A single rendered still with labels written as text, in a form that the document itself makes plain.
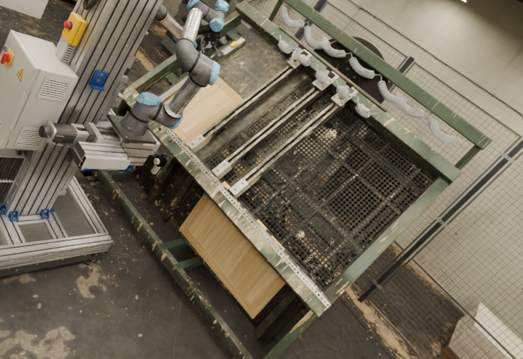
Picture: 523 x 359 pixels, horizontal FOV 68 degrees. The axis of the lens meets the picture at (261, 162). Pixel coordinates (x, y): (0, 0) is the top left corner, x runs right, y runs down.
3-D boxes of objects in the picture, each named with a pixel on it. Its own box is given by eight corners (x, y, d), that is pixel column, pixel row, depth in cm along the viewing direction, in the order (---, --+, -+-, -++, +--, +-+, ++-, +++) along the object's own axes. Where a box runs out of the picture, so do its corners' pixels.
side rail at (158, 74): (135, 92, 316) (130, 84, 306) (237, 19, 341) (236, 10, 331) (139, 96, 313) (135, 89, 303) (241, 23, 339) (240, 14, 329)
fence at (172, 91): (150, 107, 301) (148, 104, 298) (242, 40, 323) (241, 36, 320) (153, 110, 300) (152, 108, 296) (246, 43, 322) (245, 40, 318)
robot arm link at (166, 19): (158, -2, 227) (201, 43, 270) (149, -11, 232) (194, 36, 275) (144, 12, 228) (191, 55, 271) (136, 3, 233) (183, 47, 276)
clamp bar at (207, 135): (187, 146, 284) (179, 131, 263) (303, 56, 312) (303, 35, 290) (195, 155, 281) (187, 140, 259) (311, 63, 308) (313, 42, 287)
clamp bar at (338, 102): (228, 191, 268) (222, 177, 246) (346, 91, 295) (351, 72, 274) (237, 201, 264) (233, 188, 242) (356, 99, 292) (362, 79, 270)
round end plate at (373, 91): (280, 92, 357) (334, 16, 331) (282, 93, 362) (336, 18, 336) (343, 147, 329) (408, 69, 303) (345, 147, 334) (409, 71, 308)
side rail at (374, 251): (321, 294, 241) (323, 292, 231) (433, 182, 267) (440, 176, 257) (331, 304, 238) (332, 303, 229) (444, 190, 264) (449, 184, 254)
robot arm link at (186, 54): (164, 64, 189) (185, 5, 217) (184, 75, 194) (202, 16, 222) (175, 50, 181) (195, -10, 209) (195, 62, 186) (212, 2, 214)
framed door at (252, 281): (180, 228, 310) (178, 229, 308) (216, 177, 292) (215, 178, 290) (254, 318, 279) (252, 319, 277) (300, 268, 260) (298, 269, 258)
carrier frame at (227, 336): (78, 170, 333) (121, 92, 305) (184, 165, 453) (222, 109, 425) (244, 391, 256) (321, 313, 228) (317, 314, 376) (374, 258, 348)
